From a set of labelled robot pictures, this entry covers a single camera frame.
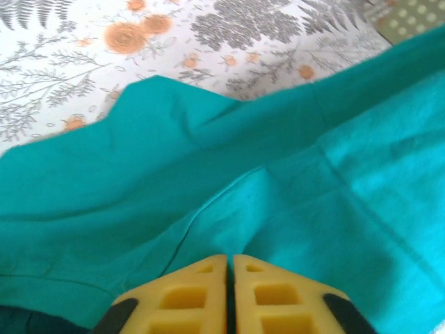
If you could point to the pale green plastic basket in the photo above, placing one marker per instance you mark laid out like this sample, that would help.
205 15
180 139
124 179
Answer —
410 17

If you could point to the teal t-shirt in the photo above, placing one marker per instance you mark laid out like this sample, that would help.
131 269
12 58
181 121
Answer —
174 156

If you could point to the floral table cover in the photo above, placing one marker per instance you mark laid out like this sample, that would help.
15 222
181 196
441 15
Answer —
87 69

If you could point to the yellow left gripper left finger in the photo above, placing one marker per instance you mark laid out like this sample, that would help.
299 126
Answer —
194 299

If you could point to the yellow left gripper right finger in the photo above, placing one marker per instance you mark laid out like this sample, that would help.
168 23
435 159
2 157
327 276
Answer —
271 299

